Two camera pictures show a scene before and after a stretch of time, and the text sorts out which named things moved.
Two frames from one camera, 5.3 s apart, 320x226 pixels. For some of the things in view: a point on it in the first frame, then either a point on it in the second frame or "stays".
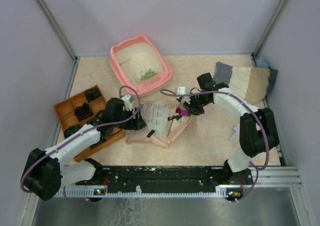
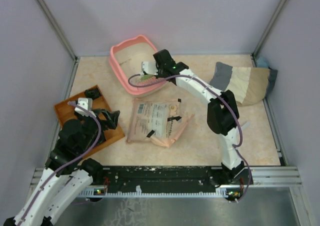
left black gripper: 138,123 → 112,118
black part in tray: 92,93 stays
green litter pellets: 149,73 stays
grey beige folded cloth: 253,84 stays
